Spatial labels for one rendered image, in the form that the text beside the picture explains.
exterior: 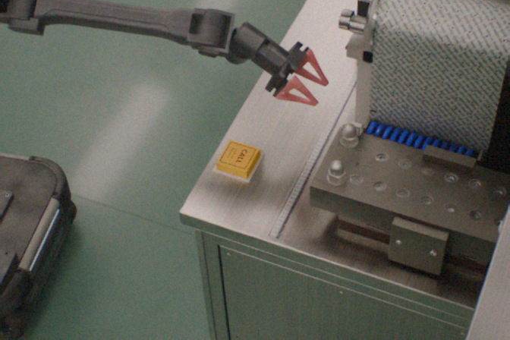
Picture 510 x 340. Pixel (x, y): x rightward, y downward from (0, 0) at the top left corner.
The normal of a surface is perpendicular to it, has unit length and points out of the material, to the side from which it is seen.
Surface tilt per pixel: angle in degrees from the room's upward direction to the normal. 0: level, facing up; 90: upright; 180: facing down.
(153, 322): 0
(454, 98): 90
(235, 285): 90
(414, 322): 90
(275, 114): 0
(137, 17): 31
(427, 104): 90
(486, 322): 0
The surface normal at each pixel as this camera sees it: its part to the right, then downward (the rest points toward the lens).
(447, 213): -0.04, -0.66
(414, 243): -0.40, 0.70
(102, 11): -0.13, -0.18
